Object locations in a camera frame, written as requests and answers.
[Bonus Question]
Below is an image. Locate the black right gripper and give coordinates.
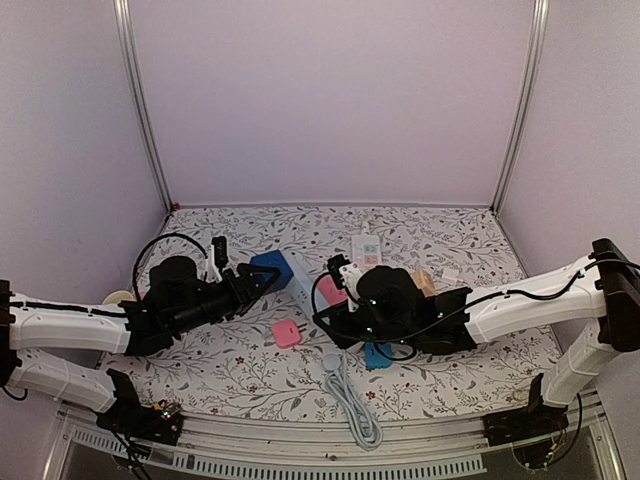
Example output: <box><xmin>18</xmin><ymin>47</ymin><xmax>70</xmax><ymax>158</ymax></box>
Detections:
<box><xmin>318</xmin><ymin>298</ymin><xmax>417</xmax><ymax>346</ymax></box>

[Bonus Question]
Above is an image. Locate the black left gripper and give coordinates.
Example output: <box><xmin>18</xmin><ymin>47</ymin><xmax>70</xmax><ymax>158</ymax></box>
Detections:
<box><xmin>170</xmin><ymin>262</ymin><xmax>280</xmax><ymax>336</ymax></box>

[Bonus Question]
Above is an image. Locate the dark blue cube socket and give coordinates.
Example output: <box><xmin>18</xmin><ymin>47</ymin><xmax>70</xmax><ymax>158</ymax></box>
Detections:
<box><xmin>250</xmin><ymin>250</ymin><xmax>293</xmax><ymax>294</ymax></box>

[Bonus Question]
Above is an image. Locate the pink triangular socket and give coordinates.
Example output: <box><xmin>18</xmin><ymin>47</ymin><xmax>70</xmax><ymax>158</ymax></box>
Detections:
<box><xmin>317</xmin><ymin>275</ymin><xmax>348</xmax><ymax>306</ymax></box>

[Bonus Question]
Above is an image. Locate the grey-blue power strip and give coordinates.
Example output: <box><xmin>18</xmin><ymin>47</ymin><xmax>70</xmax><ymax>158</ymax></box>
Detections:
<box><xmin>288</xmin><ymin>255</ymin><xmax>313</xmax><ymax>317</ymax></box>

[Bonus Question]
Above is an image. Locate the cyan square adapter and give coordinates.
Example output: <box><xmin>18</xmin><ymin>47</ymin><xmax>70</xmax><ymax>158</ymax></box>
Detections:
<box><xmin>364</xmin><ymin>342</ymin><xmax>393</xmax><ymax>370</ymax></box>

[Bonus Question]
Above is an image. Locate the small pink adapter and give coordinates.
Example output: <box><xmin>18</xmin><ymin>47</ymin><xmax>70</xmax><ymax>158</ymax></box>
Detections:
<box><xmin>271</xmin><ymin>320</ymin><xmax>302</xmax><ymax>349</ymax></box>

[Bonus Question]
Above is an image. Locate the grey power cable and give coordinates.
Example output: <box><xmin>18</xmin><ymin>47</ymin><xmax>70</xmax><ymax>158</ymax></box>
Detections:
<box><xmin>321</xmin><ymin>349</ymin><xmax>384</xmax><ymax>451</ymax></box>

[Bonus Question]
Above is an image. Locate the white power strip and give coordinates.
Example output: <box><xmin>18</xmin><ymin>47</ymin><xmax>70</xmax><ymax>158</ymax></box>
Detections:
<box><xmin>351</xmin><ymin>222</ymin><xmax>382</xmax><ymax>270</ymax></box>

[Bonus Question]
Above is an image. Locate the beige cube socket plug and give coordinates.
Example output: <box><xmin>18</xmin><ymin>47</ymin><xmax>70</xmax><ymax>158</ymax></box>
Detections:
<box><xmin>411</xmin><ymin>270</ymin><xmax>437</xmax><ymax>297</ymax></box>

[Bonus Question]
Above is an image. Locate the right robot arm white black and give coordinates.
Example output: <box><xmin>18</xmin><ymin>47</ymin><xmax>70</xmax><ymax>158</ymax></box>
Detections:
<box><xmin>312</xmin><ymin>238</ymin><xmax>639</xmax><ymax>436</ymax></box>

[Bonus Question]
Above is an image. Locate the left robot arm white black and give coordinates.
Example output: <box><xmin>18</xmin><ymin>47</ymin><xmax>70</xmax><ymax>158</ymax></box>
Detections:
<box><xmin>1</xmin><ymin>256</ymin><xmax>281</xmax><ymax>434</ymax></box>

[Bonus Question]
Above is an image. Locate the floral patterned table mat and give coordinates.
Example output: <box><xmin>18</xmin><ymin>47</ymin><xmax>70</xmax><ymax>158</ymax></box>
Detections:
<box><xmin>103</xmin><ymin>206</ymin><xmax>560</xmax><ymax>423</ymax></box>

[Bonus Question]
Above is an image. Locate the white small charger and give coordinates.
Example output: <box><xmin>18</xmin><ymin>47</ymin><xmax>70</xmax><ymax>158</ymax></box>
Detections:
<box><xmin>441</xmin><ymin>268</ymin><xmax>460</xmax><ymax>284</ymax></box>

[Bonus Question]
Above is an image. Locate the cream pink cup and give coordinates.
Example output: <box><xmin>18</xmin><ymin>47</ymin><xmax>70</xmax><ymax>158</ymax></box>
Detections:
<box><xmin>102</xmin><ymin>290</ymin><xmax>135</xmax><ymax>305</ymax></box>

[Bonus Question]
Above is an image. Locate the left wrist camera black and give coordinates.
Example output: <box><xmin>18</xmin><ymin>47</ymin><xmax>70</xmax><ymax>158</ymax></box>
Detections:
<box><xmin>206</xmin><ymin>236</ymin><xmax>228</xmax><ymax>283</ymax></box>

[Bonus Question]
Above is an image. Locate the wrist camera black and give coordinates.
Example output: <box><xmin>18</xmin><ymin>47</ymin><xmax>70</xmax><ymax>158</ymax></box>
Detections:
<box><xmin>206</xmin><ymin>236</ymin><xmax>228</xmax><ymax>283</ymax></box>
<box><xmin>327</xmin><ymin>254</ymin><xmax>363</xmax><ymax>313</ymax></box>

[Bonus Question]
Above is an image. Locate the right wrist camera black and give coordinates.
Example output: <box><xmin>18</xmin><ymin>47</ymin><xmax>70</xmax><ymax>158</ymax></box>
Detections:
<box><xmin>327</xmin><ymin>254</ymin><xmax>363</xmax><ymax>313</ymax></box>

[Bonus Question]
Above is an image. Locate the front aluminium rail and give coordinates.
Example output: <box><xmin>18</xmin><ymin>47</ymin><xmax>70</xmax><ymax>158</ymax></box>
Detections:
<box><xmin>43</xmin><ymin>390</ymin><xmax>628</xmax><ymax>479</ymax></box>

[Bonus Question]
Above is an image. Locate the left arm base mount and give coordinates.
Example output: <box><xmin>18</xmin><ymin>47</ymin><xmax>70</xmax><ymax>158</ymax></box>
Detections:
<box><xmin>96</xmin><ymin>369</ymin><xmax>184</xmax><ymax>446</ymax></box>

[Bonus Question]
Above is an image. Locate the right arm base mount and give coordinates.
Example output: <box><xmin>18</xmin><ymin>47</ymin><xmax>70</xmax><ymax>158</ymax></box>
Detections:
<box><xmin>482</xmin><ymin>373</ymin><xmax>569</xmax><ymax>446</ymax></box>

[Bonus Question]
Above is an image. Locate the left aluminium frame post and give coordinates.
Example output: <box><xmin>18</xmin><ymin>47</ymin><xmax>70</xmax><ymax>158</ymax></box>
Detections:
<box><xmin>113</xmin><ymin>0</ymin><xmax>174</xmax><ymax>213</ymax></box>

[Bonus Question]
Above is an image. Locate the aluminium frame post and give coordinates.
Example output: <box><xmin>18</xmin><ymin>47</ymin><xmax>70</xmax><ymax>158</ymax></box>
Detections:
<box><xmin>491</xmin><ymin>0</ymin><xmax>550</xmax><ymax>216</ymax></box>
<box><xmin>113</xmin><ymin>0</ymin><xmax>174</xmax><ymax>213</ymax></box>

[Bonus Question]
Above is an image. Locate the right aluminium frame post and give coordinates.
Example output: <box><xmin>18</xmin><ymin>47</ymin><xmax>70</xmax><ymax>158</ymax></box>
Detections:
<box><xmin>491</xmin><ymin>0</ymin><xmax>550</xmax><ymax>216</ymax></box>

